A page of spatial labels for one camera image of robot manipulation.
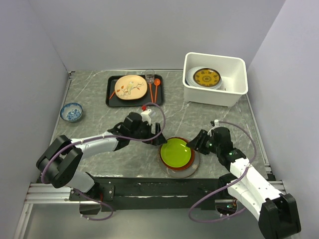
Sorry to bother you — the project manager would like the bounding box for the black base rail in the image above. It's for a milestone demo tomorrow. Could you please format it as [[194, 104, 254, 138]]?
[[69, 174, 233, 215]]

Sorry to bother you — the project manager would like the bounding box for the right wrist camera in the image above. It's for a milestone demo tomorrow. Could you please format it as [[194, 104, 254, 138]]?
[[208, 119, 220, 136]]

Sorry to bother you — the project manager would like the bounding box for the white plastic bin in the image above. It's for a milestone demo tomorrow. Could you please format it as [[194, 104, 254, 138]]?
[[182, 52, 248, 107]]

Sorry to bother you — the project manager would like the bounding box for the clear glass plate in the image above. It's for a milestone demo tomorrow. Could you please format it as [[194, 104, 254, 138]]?
[[157, 147, 200, 179]]

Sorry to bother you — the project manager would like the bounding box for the beige bird-pattern plate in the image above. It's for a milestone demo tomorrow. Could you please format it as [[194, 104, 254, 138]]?
[[115, 75, 148, 100]]

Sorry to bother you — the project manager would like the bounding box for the clear drinking glass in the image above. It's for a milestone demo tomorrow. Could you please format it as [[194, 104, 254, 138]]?
[[145, 69, 155, 84]]

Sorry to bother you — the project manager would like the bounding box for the lime green plate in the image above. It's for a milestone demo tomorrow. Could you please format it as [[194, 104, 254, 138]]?
[[160, 138, 192, 168]]

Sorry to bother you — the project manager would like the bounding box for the black serving tray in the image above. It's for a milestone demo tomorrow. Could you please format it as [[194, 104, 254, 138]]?
[[105, 74, 164, 108]]

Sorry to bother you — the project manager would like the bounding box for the orange plastic spoon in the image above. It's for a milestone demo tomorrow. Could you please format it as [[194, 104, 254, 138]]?
[[154, 78, 161, 100]]

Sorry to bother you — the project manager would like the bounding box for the yellow patterned plate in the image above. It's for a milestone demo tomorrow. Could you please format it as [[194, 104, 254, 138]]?
[[193, 68, 222, 88]]

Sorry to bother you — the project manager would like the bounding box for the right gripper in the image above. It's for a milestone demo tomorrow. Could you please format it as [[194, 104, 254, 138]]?
[[185, 129, 221, 155]]

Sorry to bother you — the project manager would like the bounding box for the blue white porcelain bowl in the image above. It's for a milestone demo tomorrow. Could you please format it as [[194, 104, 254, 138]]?
[[60, 103, 83, 122]]

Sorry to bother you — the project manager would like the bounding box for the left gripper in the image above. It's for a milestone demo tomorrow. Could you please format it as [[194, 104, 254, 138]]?
[[130, 119, 167, 145]]

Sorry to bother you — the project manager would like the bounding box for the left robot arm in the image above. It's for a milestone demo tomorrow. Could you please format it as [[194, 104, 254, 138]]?
[[36, 110, 167, 200]]

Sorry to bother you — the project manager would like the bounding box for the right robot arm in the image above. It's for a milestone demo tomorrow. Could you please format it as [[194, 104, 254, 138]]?
[[187, 126, 302, 239]]

